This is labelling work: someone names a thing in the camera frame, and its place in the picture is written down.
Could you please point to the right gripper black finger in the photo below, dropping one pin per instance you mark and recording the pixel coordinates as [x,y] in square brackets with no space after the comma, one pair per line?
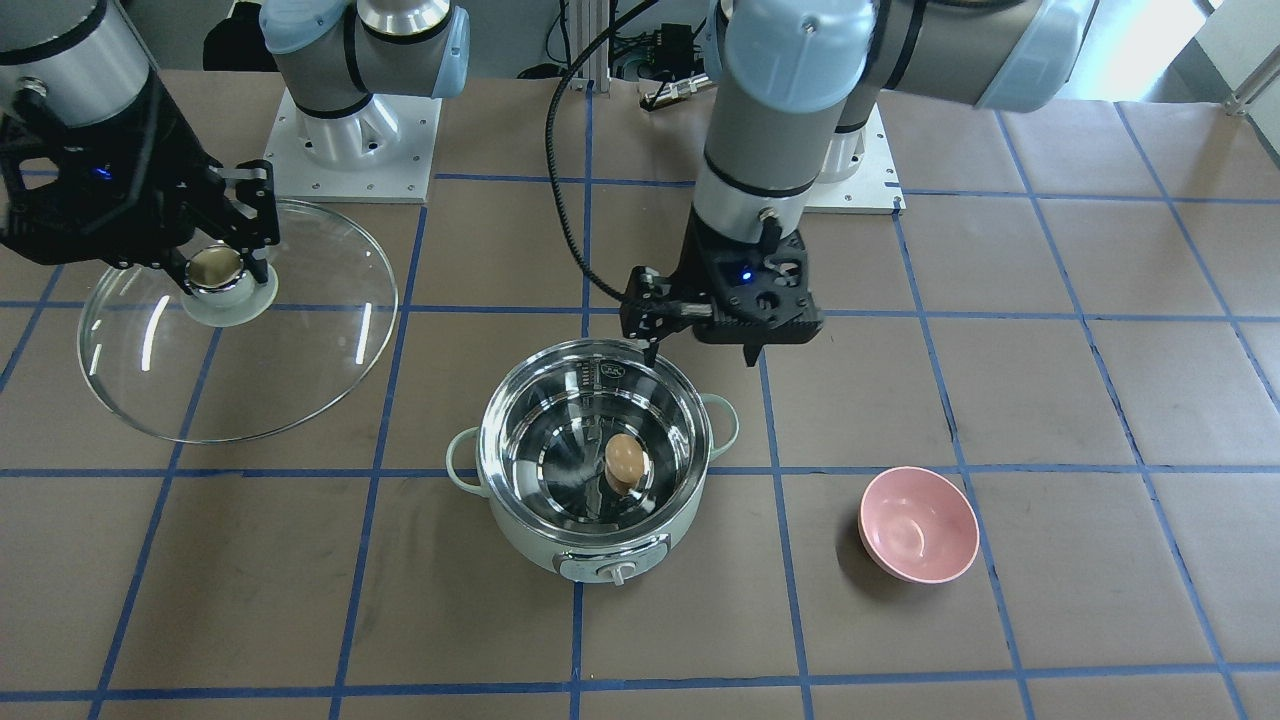
[248,216]
[186,273]

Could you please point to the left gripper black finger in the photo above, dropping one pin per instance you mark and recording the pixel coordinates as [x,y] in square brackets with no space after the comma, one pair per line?
[752,354]
[657,306]

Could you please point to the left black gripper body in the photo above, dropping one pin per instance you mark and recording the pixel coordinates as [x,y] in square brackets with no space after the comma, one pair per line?
[652,302]

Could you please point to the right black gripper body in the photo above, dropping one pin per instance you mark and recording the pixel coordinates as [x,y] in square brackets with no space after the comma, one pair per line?
[172,190]

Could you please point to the glass pot lid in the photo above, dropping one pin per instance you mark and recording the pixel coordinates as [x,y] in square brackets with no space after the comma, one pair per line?
[235,320]

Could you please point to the brown egg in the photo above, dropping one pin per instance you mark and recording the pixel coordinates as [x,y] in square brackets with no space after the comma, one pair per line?
[625,461]

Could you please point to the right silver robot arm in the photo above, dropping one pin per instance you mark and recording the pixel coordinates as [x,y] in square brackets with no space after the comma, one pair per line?
[333,55]

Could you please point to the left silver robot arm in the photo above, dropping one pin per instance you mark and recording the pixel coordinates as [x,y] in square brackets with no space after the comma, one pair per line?
[796,81]

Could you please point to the mint green electric pot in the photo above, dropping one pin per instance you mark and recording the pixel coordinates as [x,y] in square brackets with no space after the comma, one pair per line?
[538,457]

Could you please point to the pink bowl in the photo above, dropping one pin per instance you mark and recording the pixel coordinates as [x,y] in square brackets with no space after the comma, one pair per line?
[918,526]

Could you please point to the brown paper table cover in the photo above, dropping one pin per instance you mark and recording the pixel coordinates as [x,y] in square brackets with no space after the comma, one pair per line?
[1028,468]

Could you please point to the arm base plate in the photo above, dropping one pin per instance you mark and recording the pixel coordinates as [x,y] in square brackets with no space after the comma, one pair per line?
[382,153]
[860,176]

